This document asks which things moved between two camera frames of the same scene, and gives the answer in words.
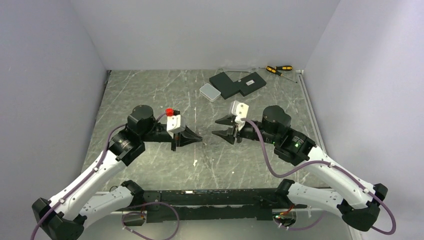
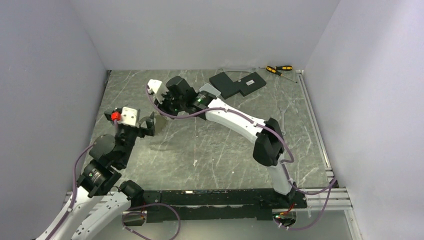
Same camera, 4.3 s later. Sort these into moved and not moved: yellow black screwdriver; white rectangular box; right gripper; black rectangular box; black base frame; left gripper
Moved: left gripper; right gripper
Not moved: black rectangular box; black base frame; yellow black screwdriver; white rectangular box
